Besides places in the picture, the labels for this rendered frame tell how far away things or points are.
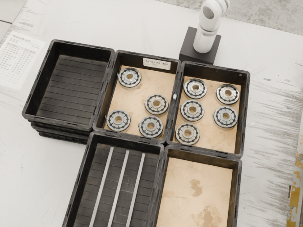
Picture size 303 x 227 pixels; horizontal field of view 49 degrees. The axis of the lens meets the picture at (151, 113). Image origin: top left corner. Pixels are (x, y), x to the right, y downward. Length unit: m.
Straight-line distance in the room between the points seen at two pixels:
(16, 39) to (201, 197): 1.27
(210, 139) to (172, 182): 0.25
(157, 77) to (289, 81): 0.68
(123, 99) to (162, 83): 0.19
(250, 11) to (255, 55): 1.20
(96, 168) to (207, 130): 0.49
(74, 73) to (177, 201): 0.75
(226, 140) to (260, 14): 1.76
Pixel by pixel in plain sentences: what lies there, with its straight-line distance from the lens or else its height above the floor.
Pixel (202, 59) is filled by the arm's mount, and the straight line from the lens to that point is 1.66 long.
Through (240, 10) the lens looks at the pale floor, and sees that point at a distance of 2.99.
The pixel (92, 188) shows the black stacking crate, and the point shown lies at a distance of 1.37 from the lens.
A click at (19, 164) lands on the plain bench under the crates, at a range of 1.62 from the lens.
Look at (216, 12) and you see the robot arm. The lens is 1.43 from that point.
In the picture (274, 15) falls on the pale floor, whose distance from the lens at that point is 3.04.
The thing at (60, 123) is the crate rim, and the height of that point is 0.93.
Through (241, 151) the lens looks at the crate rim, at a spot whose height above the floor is 0.93.
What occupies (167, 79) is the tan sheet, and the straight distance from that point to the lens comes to 1.53.
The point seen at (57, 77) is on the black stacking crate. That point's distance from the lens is 1.61.
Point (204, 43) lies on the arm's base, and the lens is 1.61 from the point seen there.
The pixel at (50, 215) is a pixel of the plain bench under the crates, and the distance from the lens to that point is 1.52.
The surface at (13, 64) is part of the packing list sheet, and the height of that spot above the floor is 0.70.
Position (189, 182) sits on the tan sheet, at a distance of 1.36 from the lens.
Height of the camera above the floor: 2.14
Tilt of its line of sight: 65 degrees down
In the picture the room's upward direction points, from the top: 1 degrees counter-clockwise
